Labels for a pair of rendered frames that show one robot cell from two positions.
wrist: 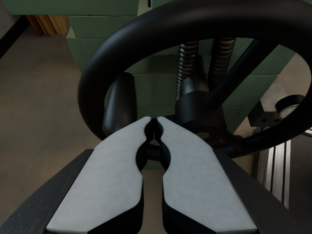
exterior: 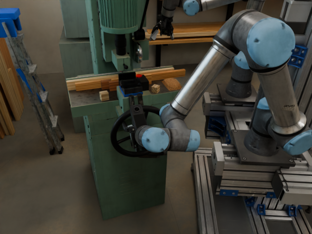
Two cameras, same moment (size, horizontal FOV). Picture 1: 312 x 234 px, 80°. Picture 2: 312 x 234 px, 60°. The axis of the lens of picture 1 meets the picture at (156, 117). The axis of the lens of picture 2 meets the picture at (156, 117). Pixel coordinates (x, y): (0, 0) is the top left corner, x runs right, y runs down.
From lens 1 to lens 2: 1.04 m
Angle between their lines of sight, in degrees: 27
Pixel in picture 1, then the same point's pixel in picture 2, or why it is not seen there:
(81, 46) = (94, 124)
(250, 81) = (159, 126)
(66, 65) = (24, 159)
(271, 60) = not seen: hidden behind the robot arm
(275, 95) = not seen: hidden behind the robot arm
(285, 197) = (210, 191)
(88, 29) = (98, 117)
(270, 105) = not seen: hidden behind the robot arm
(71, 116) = (43, 196)
